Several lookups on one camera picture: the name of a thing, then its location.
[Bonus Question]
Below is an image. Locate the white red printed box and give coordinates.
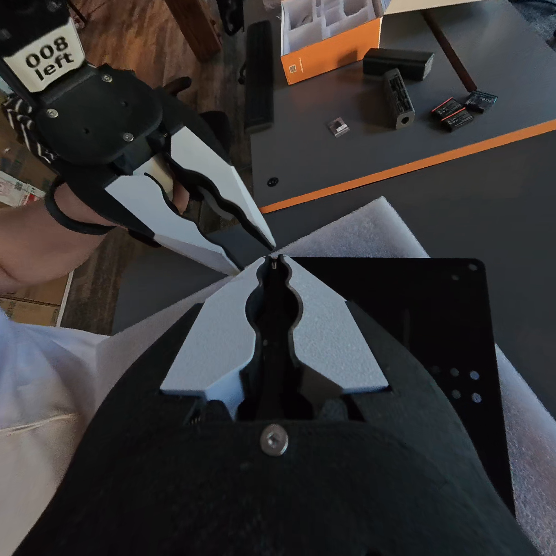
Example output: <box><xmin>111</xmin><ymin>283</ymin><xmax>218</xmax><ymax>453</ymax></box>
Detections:
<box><xmin>0</xmin><ymin>170</ymin><xmax>47</xmax><ymax>208</ymax></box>

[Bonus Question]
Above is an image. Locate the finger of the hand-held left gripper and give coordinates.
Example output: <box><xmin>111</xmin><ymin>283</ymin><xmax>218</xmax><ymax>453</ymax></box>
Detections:
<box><xmin>103</xmin><ymin>173</ymin><xmax>243</xmax><ymax>277</ymax></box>
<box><xmin>163</xmin><ymin>125</ymin><xmax>277</xmax><ymax>253</ymax></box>

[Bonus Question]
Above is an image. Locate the white foam sheet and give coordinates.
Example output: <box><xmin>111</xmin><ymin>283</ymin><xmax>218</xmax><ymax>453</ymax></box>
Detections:
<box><xmin>98</xmin><ymin>195</ymin><xmax>556</xmax><ymax>556</ymax></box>

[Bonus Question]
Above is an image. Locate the person's white shirt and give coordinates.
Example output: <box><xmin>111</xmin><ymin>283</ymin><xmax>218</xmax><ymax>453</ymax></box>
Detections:
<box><xmin>0</xmin><ymin>310</ymin><xmax>127</xmax><ymax>556</ymax></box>

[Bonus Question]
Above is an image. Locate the person's left hand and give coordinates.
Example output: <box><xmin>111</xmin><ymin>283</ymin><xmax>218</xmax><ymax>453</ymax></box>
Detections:
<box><xmin>0</xmin><ymin>180</ymin><xmax>192</xmax><ymax>297</ymax></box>

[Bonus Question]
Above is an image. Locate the black metal base plate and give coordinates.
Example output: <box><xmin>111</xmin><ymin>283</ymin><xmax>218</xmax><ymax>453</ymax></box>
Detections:
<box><xmin>284</xmin><ymin>255</ymin><xmax>518</xmax><ymax>518</ymax></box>

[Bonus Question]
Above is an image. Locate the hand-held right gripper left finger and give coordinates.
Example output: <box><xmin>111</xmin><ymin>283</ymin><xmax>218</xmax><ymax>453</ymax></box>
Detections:
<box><xmin>160</xmin><ymin>256</ymin><xmax>273</xmax><ymax>409</ymax></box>

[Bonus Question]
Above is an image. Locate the orange cardboard box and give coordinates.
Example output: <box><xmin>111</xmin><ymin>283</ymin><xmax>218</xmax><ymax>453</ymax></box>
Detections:
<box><xmin>279</xmin><ymin>0</ymin><xmax>435</xmax><ymax>86</ymax></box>

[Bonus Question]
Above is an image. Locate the wooden post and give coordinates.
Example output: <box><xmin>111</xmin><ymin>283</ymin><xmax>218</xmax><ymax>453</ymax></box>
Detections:
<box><xmin>164</xmin><ymin>0</ymin><xmax>223</xmax><ymax>62</ymax></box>

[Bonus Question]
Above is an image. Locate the dark grey desk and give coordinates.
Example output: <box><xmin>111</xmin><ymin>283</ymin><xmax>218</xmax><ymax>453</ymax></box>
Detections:
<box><xmin>111</xmin><ymin>129</ymin><xmax>556</xmax><ymax>383</ymax></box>

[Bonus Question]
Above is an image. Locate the black bit holder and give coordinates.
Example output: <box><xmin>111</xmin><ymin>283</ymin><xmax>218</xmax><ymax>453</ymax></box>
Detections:
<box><xmin>381</xmin><ymin>67</ymin><xmax>416</xmax><ymax>130</ymax></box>

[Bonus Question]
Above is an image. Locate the brown cardboard box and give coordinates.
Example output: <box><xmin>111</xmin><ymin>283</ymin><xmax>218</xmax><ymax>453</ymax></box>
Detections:
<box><xmin>0</xmin><ymin>269</ymin><xmax>74</xmax><ymax>327</ymax></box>

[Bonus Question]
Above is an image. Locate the striped strap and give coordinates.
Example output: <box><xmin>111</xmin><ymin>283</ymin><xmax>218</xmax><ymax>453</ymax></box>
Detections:
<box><xmin>0</xmin><ymin>96</ymin><xmax>59</xmax><ymax>165</ymax></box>

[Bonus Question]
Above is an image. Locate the black rectangular case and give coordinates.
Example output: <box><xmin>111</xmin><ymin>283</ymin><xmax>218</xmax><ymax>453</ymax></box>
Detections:
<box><xmin>362</xmin><ymin>47</ymin><xmax>435</xmax><ymax>82</ymax></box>

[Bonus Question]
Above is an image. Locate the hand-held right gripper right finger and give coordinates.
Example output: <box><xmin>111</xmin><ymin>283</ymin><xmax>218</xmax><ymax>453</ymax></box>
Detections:
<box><xmin>277</xmin><ymin>255</ymin><xmax>389</xmax><ymax>395</ymax></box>

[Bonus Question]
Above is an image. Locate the dark desk with orange edge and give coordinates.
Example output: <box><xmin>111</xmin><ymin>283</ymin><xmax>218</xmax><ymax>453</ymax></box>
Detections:
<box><xmin>248</xmin><ymin>0</ymin><xmax>556</xmax><ymax>214</ymax></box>

